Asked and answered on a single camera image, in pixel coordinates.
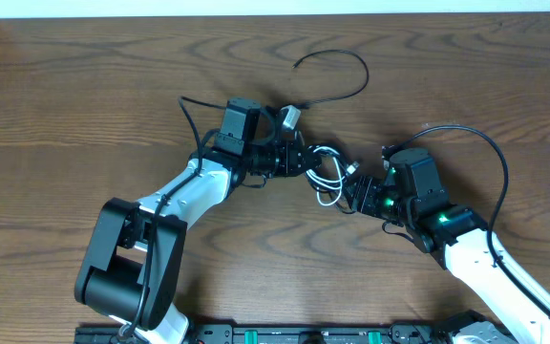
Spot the white USB cable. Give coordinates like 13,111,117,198
305,145,360,207

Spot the black USB cable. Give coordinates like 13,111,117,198
291,49,370,215

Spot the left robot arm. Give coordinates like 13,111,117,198
74,97,321,343

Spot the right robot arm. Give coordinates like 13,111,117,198
344,148,550,343

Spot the right camera black cable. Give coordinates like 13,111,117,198
382,124,550,335

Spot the camera black cable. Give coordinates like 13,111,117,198
382,124,550,335
116,96,228,340

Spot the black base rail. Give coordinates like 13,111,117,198
74,324,453,344

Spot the left camera black cable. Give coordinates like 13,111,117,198
116,96,228,340

